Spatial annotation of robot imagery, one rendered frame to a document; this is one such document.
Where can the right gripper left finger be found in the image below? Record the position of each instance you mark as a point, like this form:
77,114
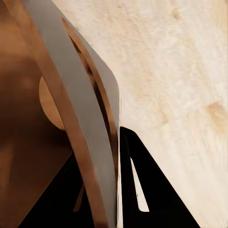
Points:
54,209

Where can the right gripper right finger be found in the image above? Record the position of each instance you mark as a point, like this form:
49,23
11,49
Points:
166,208

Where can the trash can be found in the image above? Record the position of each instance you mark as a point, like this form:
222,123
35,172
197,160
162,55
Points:
57,96

